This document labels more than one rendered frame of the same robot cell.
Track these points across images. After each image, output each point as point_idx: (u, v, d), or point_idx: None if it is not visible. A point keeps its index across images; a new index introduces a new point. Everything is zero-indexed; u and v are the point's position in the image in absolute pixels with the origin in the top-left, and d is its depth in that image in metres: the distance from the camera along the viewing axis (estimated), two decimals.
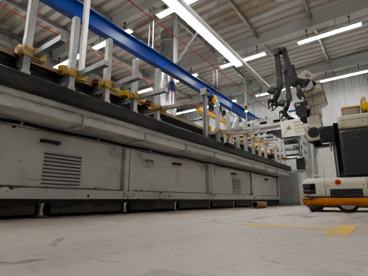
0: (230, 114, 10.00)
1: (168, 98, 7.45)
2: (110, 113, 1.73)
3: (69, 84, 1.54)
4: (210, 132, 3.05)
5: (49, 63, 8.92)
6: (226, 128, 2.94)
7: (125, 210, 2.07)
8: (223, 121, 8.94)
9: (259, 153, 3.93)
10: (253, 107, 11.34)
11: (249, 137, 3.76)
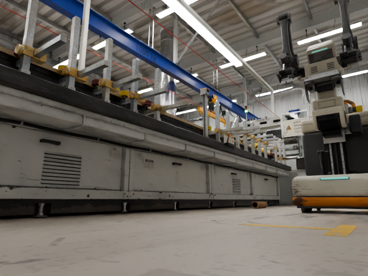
0: (230, 114, 10.00)
1: (168, 98, 7.45)
2: (110, 113, 1.73)
3: (69, 84, 1.54)
4: (210, 132, 3.05)
5: (49, 63, 8.92)
6: (226, 128, 2.94)
7: (125, 210, 2.07)
8: (223, 121, 8.94)
9: (259, 153, 3.93)
10: (253, 107, 11.34)
11: (249, 137, 3.76)
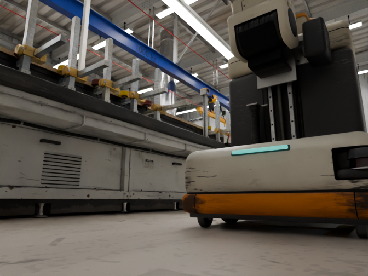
0: None
1: (168, 98, 7.45)
2: (110, 113, 1.73)
3: (69, 84, 1.54)
4: (210, 132, 3.05)
5: (49, 63, 8.92)
6: (226, 128, 2.94)
7: (125, 210, 2.07)
8: (223, 121, 8.94)
9: None
10: None
11: None
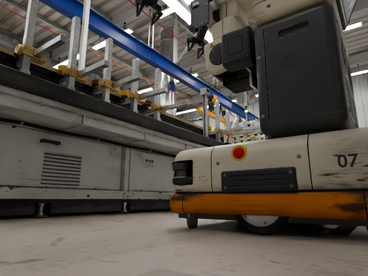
0: (230, 114, 10.00)
1: (168, 98, 7.45)
2: (110, 113, 1.73)
3: (69, 84, 1.54)
4: (210, 132, 3.05)
5: (49, 63, 8.92)
6: (226, 128, 2.94)
7: (125, 210, 2.07)
8: (223, 121, 8.94)
9: None
10: (253, 107, 11.34)
11: (249, 137, 3.76)
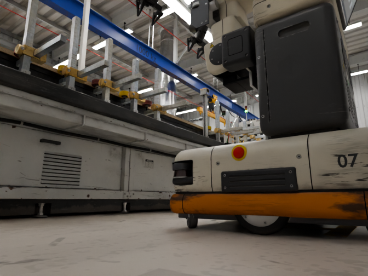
0: (230, 114, 10.00)
1: (168, 98, 7.45)
2: (110, 113, 1.73)
3: (69, 84, 1.54)
4: (210, 132, 3.05)
5: (49, 63, 8.92)
6: (226, 128, 2.94)
7: (125, 210, 2.07)
8: (223, 121, 8.94)
9: None
10: (253, 107, 11.34)
11: (249, 137, 3.76)
